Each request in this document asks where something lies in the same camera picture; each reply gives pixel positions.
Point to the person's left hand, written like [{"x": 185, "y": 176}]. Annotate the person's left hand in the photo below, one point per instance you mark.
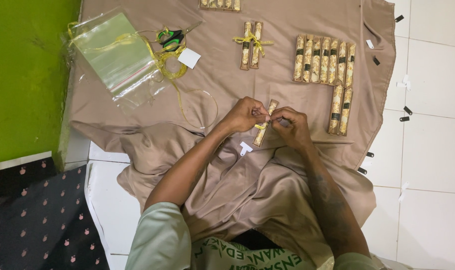
[{"x": 242, "y": 116}]

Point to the person's right hand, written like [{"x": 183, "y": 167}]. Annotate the person's right hand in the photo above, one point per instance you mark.
[{"x": 295, "y": 129}]

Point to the person's left fingers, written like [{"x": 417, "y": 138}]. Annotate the person's left fingers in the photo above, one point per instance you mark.
[{"x": 260, "y": 108}]

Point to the person's right fingers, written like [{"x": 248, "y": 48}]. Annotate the person's right fingers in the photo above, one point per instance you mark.
[{"x": 283, "y": 113}]

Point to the short gold ribbon piece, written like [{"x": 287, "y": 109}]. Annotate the short gold ribbon piece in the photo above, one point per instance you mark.
[{"x": 260, "y": 127}]

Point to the gold patterned slim box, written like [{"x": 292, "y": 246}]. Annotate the gold patterned slim box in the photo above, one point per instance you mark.
[
  {"x": 220, "y": 3},
  {"x": 259, "y": 138},
  {"x": 204, "y": 3},
  {"x": 245, "y": 56},
  {"x": 228, "y": 4},
  {"x": 255, "y": 60},
  {"x": 236, "y": 4}
]

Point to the white paper tab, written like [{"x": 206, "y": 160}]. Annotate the white paper tab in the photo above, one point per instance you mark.
[{"x": 245, "y": 147}]

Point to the beige cloth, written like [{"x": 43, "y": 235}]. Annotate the beige cloth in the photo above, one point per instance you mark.
[{"x": 220, "y": 78}]

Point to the row of gold patterned boxes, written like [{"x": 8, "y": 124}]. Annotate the row of gold patterned boxes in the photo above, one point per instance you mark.
[{"x": 323, "y": 60}]

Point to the gold ribbon bow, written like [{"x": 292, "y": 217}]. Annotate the gold ribbon bow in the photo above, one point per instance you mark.
[{"x": 254, "y": 40}]

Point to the white square card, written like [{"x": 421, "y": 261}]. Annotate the white square card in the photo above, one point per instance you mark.
[{"x": 189, "y": 58}]

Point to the long gold ribbon coil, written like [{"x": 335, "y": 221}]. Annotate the long gold ribbon coil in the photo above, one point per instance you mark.
[{"x": 173, "y": 67}]

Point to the small white paper tag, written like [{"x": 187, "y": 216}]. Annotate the small white paper tag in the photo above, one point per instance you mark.
[{"x": 370, "y": 44}]

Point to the green black scissors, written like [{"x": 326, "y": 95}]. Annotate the green black scissors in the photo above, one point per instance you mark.
[{"x": 173, "y": 38}]

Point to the white paper scrap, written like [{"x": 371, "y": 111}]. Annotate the white paper scrap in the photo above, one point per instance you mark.
[
  {"x": 403, "y": 192},
  {"x": 405, "y": 83}
]

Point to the stack of clear plastic bags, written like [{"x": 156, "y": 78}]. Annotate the stack of clear plastic bags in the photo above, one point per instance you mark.
[{"x": 111, "y": 56}]

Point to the light green printed shirt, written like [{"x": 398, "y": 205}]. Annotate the light green printed shirt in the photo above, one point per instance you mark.
[{"x": 163, "y": 240}]

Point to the black mat with pink print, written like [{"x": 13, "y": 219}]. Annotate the black mat with pink print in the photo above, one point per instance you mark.
[{"x": 36, "y": 221}]

